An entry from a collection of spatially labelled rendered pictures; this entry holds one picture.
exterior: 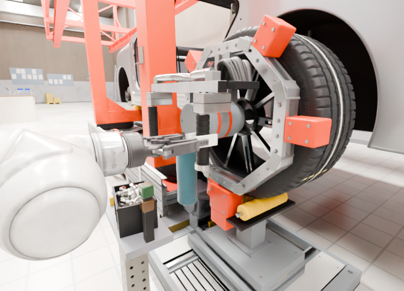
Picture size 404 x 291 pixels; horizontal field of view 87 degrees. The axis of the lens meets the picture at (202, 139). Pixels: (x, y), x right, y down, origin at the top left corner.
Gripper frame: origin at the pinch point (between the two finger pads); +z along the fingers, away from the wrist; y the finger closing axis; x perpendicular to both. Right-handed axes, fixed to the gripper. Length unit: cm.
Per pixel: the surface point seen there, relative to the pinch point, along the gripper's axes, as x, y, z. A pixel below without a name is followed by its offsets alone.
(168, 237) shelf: -38.3, -16.2, -3.5
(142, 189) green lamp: -17.6, -15.9, -11.5
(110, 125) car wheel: -49, -353, 49
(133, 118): -27, -259, 60
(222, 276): -70, -16, 23
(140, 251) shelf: -39.2, -16.2, -13.4
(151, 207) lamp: -24.4, -15.9, -9.1
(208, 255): -67, -27, 23
